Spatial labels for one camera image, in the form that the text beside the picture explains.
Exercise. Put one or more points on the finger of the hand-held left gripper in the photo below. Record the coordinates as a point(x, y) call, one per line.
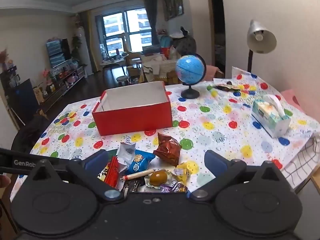
point(37, 155)

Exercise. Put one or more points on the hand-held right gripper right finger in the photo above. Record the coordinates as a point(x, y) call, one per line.
point(215, 160)

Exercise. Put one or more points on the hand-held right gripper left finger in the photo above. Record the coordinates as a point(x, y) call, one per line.
point(96, 159)

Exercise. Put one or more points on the green snack packet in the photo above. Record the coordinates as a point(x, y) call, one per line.
point(113, 152)

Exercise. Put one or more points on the red yellow snack packet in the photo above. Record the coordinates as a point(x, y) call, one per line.
point(111, 173)

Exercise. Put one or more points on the white silver snack packet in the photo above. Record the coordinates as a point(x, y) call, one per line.
point(126, 152)

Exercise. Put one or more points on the yellow candy packet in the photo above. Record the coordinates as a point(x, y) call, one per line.
point(184, 172)

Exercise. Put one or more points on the blue cookie packet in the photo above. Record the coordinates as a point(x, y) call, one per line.
point(138, 164)

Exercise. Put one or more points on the sausage stick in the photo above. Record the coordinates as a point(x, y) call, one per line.
point(137, 174)

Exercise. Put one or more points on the black snack packet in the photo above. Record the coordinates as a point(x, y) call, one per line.
point(131, 186)

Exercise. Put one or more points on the brown snack packet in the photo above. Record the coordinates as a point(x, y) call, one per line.
point(168, 150)

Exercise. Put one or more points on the purple foil candy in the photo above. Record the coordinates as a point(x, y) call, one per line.
point(172, 188)

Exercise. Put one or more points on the red cardboard box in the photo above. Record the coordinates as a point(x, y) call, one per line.
point(135, 116)

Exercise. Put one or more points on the person's left hand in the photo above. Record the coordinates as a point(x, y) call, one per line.
point(4, 181)

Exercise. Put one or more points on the black bag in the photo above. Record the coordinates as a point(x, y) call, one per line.
point(35, 130)

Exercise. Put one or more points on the balloon print tablecloth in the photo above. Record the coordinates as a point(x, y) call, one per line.
point(215, 121)

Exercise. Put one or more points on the dark cabinet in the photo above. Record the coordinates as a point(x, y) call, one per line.
point(21, 97)

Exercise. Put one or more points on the tissue pack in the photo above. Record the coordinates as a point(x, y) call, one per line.
point(270, 113)

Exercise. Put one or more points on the dark snack wrapper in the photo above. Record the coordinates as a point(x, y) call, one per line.
point(226, 87)

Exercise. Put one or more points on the wooden tv cabinet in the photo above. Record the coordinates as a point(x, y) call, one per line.
point(66, 82)

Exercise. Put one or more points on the round stool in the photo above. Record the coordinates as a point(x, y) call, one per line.
point(122, 79)

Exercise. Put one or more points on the checked cloth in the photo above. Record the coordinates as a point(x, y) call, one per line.
point(301, 165)

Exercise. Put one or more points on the blue globe on black stand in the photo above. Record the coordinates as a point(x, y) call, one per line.
point(190, 67)

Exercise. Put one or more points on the pink cloth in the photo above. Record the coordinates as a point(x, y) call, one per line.
point(291, 98)

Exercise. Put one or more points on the coffee table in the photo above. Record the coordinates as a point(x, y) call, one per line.
point(113, 62)

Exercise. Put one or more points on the television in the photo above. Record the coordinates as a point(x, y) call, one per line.
point(58, 53)

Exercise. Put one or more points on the white standing air conditioner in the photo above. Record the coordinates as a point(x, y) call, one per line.
point(83, 52)

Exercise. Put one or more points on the sofa with cream cover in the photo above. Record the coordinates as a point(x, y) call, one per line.
point(160, 66)

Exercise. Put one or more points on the pile of clothes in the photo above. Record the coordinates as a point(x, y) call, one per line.
point(186, 43)

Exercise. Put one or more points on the silver desk lamp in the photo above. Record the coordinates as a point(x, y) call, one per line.
point(260, 38)

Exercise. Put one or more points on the window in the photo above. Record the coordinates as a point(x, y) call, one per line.
point(125, 32)

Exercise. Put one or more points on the grey curtain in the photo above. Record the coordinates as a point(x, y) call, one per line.
point(151, 20)

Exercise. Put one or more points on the framed wall pictures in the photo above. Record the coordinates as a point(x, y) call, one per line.
point(173, 1)

